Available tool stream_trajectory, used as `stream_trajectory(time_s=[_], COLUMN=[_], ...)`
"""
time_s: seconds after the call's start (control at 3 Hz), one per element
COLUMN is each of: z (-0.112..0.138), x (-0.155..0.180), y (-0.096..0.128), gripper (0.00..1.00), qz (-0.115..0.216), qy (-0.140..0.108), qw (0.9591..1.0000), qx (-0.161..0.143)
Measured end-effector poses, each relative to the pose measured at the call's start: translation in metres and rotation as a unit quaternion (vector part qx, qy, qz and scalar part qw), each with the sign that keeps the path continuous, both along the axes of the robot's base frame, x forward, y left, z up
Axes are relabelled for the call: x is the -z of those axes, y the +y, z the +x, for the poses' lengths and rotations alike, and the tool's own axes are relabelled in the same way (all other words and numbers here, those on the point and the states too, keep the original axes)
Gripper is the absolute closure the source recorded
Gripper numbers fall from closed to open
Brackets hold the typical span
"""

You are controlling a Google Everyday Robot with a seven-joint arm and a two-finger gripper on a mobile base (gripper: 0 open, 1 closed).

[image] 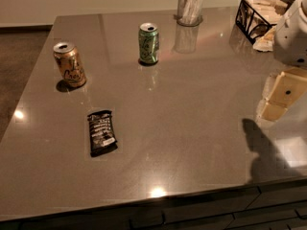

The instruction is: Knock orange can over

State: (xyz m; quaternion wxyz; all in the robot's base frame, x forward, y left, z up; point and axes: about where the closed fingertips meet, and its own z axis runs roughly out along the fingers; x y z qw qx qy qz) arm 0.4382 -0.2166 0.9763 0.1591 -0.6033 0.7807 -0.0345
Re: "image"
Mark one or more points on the black snack bar wrapper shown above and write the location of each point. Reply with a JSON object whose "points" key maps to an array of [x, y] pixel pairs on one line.
{"points": [[101, 133]]}

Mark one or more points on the orange soda can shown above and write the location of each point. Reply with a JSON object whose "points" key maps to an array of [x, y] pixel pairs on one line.
{"points": [[69, 63]]}

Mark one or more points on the black wire napkin basket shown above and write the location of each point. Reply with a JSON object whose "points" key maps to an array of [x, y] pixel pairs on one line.
{"points": [[255, 17]]}

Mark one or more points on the dark cabinet drawers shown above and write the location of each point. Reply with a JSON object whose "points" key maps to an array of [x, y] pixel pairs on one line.
{"points": [[266, 206]]}

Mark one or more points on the green soda can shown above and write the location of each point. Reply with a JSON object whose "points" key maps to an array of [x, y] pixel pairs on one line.
{"points": [[148, 38]]}

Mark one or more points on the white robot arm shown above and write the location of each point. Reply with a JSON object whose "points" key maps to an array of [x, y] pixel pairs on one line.
{"points": [[290, 48]]}

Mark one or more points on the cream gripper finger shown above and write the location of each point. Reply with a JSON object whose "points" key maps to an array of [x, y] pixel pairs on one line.
{"points": [[265, 108], [289, 86]]}

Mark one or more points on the clear glass cup with straws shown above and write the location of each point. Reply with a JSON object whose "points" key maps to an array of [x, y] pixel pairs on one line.
{"points": [[189, 12]]}

